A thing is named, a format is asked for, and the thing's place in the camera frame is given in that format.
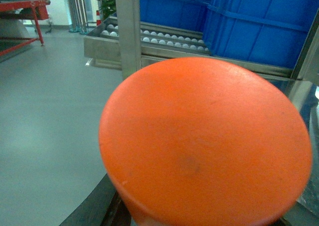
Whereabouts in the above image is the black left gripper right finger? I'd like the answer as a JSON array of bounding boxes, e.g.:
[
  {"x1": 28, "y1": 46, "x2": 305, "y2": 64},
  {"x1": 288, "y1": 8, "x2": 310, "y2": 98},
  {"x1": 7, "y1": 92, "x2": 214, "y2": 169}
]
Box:
[{"x1": 283, "y1": 199, "x2": 319, "y2": 226}]

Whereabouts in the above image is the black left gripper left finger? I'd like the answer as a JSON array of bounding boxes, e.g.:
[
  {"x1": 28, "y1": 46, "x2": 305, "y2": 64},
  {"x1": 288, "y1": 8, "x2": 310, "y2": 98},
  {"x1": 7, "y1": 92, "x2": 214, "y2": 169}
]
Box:
[{"x1": 61, "y1": 175, "x2": 132, "y2": 226}]

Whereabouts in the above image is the stainless steel roller rack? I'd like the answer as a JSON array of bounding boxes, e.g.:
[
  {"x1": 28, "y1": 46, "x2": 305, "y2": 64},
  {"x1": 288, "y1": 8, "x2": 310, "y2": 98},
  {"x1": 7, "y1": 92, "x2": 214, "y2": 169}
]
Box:
[{"x1": 84, "y1": 0, "x2": 319, "y2": 84}]

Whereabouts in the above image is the large blue plastic crate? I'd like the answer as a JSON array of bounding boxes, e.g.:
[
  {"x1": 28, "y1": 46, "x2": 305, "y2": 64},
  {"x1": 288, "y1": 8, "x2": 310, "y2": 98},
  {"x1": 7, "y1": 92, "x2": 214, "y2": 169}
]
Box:
[{"x1": 203, "y1": 0, "x2": 319, "y2": 69}]

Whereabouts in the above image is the green potted plant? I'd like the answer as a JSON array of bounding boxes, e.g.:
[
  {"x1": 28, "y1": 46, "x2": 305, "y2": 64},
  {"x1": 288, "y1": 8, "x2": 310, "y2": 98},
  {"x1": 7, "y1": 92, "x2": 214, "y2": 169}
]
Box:
[{"x1": 98, "y1": 0, "x2": 116, "y2": 20}]

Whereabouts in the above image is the red metal frame table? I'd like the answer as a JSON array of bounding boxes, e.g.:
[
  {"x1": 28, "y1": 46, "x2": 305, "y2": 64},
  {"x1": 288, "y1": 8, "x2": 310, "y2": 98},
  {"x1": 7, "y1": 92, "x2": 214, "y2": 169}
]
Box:
[{"x1": 0, "y1": 0, "x2": 51, "y2": 56}]

